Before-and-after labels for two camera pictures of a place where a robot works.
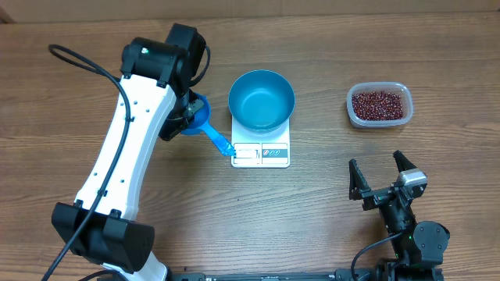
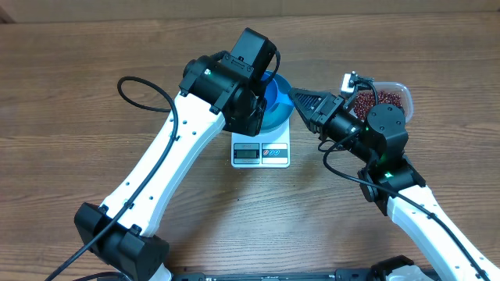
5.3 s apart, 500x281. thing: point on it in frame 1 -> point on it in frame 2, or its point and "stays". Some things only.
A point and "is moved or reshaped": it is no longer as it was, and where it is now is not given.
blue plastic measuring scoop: (199, 126) is moved or reshaped
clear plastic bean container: (379, 104) stays
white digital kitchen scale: (261, 150) stays
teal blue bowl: (261, 101) stays
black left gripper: (170, 131) -> (251, 128)
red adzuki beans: (377, 105) stays
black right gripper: (375, 197) -> (320, 119)
